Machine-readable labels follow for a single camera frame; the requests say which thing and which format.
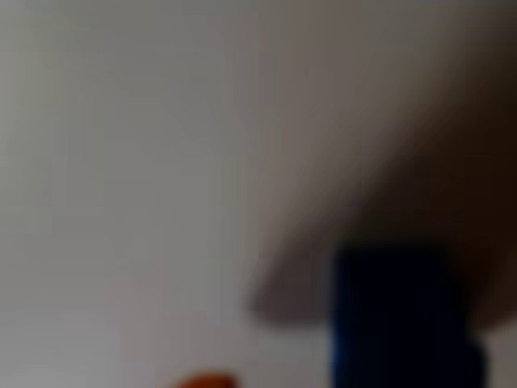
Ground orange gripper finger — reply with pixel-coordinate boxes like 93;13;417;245
167;370;240;388

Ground dark blue block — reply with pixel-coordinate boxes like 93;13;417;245
329;245;490;388

